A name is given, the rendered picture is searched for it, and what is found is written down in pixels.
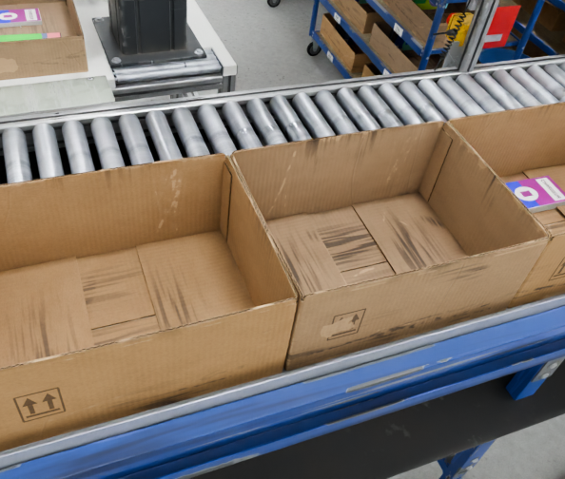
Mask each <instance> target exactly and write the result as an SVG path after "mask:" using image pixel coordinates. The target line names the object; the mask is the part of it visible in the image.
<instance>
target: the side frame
mask: <svg viewBox="0 0 565 479"><path fill-rule="evenodd" d="M563 356H565V306H563V307H559V308H556V309H553V310H550V311H546V312H543V313H539V314H536V315H533V316H527V317H524V318H521V319H517V320H514V321H510V322H507V323H503V324H500V325H497V326H494V327H491V328H487V329H484V330H480V331H477V332H473V333H470V334H468V335H462V336H458V337H455V338H451V339H448V340H444V341H441V342H439V343H435V344H432V345H428V346H425V347H421V348H418V349H415V350H412V351H408V352H405V353H402V354H396V355H392V356H389V357H385V358H383V359H379V360H376V361H373V362H369V363H366V364H362V365H359V366H356V367H353V368H349V369H346V370H343V371H339V372H336V373H332V374H327V375H324V376H320V377H317V378H314V379H310V380H307V381H303V382H301V383H297V384H294V385H290V386H287V387H283V388H280V389H277V390H274V391H271V392H267V393H261V394H258V395H254V396H251V397H248V398H245V399H242V400H238V401H235V402H231V403H228V404H224V405H222V406H219V407H215V408H212V409H208V410H205V411H201V412H195V413H193V414H189V415H186V416H183V417H179V418H176V419H172V420H169V421H166V422H163V423H159V424H156V425H153V426H149V427H146V428H142V429H139V430H136V431H130V432H127V433H124V434H120V435H117V436H113V437H110V438H107V439H104V440H100V441H97V442H93V443H90V444H87V445H84V446H81V447H77V448H74V449H70V450H64V451H61V452H58V453H54V454H52V455H48V456H45V457H41V458H38V459H34V460H31V461H28V462H25V463H22V464H18V465H15V466H11V467H8V468H4V469H0V479H188V478H191V477H195V476H198V475H201V474H204V473H207V472H210V471H213V470H215V469H220V468H223V467H226V466H229V465H233V464H236V463H239V462H242V461H244V460H247V459H250V458H253V457H256V456H259V455H262V454H265V453H268V452H271V451H274V450H279V449H282V448H285V447H288V446H291V445H294V444H297V443H300V442H302V441H305V440H308V439H312V438H315V437H318V436H321V435H324V434H327V433H329V432H332V431H337V430H340V429H343V428H346V427H349V426H353V425H356V424H359V423H361V422H364V421H367V420H370V419H373V418H376V417H379V416H382V415H385V414H387V413H391V412H396V411H399V410H402V409H405V408H408V407H411V406H414V405H417V404H419V403H422V402H425V401H428V400H432V399H435V398H438V397H441V396H444V395H446V394H449V393H454V392H457V391H460V390H463V389H466V388H470V387H473V386H476V385H478V384H481V383H484V382H487V381H490V380H493V379H496V378H499V377H502V376H504V375H507V374H513V373H516V372H519V371H522V370H525V369H528V368H531V367H534V366H536V365H539V364H542V363H545V362H549V361H552V360H555V359H558V358H561V357H563Z"/></svg>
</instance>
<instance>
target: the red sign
mask: <svg viewBox="0 0 565 479"><path fill-rule="evenodd" d="M520 7H521V6H509V7H497V9H496V12H495V15H494V17H493V20H492V22H491V25H490V27H489V29H488V32H487V34H486V37H485V39H486V40H485V42H484V45H483V47H482V48H499V47H504V46H505V44H506V41H507V39H508V36H509V34H510V32H511V29H512V27H513V24H514V22H515V20H516V17H517V14H518V12H519V9H520Z"/></svg>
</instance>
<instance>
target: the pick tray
mask: <svg viewBox="0 0 565 479"><path fill-rule="evenodd" d="M37 8H38V9H39V12H40V16H41V20H42V25H31V26H21V28H20V26H19V27H8V28H0V35H15V34H36V33H56V32H60V33H61V36H62V37H53V38H42V39H30V40H18V41H6V42H0V81H2V80H11V79H21V78H30V77H41V76H50V75H60V74H70V73H80V72H88V59H87V52H86V45H85V38H84V33H83V30H82V27H81V23H80V20H79V17H78V13H77V10H76V8H75V5H74V2H73V0H0V10H21V9H37Z"/></svg>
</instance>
